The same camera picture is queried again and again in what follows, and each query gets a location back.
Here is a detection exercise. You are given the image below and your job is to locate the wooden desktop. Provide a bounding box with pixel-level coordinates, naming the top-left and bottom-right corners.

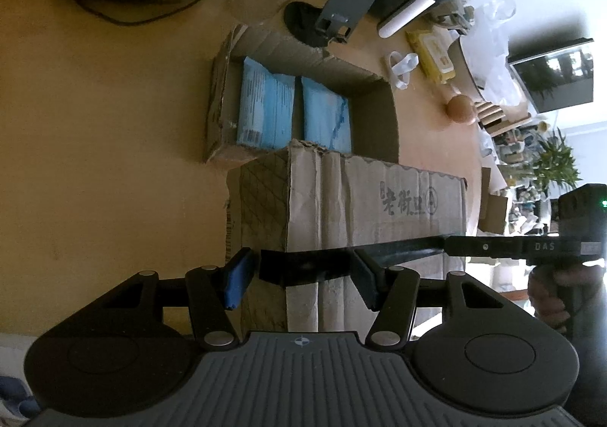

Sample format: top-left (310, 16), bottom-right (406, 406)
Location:
top-left (0, 0), bottom-right (482, 342)

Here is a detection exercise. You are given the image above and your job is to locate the yellow wet wipes pack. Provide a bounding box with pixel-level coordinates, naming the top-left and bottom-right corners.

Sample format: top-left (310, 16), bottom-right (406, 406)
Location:
top-left (406, 31), bottom-right (459, 85)

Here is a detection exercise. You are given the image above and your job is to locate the green potted plant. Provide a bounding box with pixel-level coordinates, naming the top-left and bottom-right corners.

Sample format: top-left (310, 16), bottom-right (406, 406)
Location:
top-left (530, 127), bottom-right (582, 196)

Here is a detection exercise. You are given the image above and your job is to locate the blue wipes packet wavy print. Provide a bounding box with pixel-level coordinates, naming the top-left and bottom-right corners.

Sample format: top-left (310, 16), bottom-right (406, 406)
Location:
top-left (300, 76), bottom-right (354, 154)

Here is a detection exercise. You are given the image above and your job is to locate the cardboard box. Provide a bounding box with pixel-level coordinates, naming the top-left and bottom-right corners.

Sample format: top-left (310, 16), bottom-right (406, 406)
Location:
top-left (204, 26), bottom-right (400, 167)

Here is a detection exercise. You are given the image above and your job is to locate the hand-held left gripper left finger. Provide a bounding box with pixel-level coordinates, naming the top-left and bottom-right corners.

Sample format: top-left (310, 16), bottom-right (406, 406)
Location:
top-left (97, 248), bottom-right (252, 353)

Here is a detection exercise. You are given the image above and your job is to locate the person's right hand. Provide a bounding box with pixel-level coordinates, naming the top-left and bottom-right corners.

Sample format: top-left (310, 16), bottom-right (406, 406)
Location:
top-left (528, 263), bottom-right (572, 340)

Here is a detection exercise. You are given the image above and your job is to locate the brown cardboard carton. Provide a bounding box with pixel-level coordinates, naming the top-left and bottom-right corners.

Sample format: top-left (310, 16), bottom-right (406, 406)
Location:
top-left (479, 166), bottom-right (512, 236)

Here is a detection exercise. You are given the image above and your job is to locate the wooden chair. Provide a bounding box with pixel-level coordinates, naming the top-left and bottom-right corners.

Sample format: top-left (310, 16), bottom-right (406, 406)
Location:
top-left (474, 100), bottom-right (507, 130)

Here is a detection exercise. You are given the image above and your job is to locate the black phone stand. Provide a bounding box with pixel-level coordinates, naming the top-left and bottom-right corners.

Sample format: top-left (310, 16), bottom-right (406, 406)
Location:
top-left (285, 0), bottom-right (385, 49)

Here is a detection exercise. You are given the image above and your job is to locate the apple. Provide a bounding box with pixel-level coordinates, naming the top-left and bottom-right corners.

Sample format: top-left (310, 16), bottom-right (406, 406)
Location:
top-left (447, 95), bottom-right (477, 125)

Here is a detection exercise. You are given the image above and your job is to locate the white elastic band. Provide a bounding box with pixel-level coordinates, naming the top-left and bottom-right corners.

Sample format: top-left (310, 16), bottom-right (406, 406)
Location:
top-left (384, 51), bottom-right (421, 91)

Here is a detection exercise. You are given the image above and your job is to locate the blue wipes packet text side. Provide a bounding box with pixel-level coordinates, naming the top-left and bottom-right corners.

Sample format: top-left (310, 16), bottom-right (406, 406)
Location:
top-left (235, 56), bottom-right (297, 149)

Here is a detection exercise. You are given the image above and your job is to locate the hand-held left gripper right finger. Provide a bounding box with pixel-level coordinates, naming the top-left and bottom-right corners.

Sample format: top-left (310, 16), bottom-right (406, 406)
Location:
top-left (353, 249), bottom-right (510, 353)

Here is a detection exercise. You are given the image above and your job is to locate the clear plastic bag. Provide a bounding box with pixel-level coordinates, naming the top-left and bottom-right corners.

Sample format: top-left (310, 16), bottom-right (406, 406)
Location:
top-left (462, 0), bottom-right (528, 111)

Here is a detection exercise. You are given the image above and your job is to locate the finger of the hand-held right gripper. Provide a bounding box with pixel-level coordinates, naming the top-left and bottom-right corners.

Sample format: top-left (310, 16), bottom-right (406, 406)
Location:
top-left (444, 236), bottom-right (523, 262)

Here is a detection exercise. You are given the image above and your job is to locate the black flat screen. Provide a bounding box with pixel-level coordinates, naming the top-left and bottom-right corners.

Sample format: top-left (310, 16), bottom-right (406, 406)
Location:
top-left (507, 37), bottom-right (596, 114)

